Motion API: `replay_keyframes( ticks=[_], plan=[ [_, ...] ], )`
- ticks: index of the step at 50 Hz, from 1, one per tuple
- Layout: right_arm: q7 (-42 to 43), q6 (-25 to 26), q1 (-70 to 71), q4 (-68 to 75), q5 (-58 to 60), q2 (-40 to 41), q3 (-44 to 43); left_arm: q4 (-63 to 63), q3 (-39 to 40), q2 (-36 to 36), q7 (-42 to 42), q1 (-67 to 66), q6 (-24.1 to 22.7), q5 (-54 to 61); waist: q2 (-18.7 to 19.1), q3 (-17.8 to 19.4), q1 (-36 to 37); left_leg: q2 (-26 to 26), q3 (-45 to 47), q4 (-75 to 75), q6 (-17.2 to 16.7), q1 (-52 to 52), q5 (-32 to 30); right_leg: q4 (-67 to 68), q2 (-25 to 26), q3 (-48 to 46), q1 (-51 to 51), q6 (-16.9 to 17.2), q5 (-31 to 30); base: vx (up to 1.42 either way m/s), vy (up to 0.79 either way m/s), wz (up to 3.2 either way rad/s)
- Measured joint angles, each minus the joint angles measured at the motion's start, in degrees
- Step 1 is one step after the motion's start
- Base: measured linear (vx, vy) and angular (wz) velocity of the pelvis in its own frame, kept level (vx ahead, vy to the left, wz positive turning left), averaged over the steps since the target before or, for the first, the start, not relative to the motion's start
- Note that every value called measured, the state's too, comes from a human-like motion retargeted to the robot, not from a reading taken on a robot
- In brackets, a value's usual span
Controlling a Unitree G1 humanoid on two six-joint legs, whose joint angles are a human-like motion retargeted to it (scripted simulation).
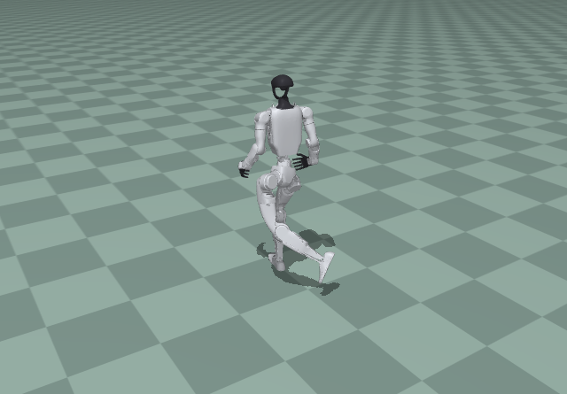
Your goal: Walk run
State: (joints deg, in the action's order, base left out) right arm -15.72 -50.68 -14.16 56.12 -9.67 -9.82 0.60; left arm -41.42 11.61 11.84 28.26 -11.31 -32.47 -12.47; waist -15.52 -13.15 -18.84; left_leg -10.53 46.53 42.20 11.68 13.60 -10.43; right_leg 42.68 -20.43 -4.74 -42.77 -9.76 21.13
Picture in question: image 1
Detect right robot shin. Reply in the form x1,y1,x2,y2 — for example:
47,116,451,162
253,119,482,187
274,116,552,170
272,209,286,261

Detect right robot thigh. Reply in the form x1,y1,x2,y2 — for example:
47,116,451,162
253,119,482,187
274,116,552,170
276,175,301,222

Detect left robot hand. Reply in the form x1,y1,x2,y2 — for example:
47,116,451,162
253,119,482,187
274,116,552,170
239,161,250,178

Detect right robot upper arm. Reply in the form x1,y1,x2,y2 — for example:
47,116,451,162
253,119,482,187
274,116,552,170
300,106,319,148

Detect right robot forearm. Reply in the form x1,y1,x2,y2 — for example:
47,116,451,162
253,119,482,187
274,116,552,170
307,138,320,165

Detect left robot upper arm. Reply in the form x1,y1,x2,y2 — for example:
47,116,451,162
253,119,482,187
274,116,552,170
254,110,270,155

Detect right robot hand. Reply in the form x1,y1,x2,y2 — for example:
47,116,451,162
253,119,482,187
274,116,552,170
292,153,311,170

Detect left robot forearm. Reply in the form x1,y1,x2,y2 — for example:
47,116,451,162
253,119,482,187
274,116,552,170
238,144,259,170

